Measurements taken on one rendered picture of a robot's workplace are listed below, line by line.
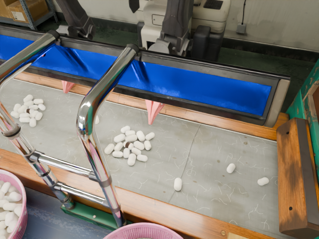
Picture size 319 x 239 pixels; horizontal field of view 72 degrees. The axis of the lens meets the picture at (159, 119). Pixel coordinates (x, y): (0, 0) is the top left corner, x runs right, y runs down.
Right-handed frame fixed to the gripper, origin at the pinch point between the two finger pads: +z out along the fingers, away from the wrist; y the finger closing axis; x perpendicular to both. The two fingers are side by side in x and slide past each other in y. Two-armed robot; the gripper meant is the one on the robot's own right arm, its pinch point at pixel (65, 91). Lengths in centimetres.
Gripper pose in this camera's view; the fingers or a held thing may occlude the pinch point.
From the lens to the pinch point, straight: 90.1
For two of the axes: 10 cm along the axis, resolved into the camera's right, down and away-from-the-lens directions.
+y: 9.5, 2.4, -2.2
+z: -2.5, 9.7, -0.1
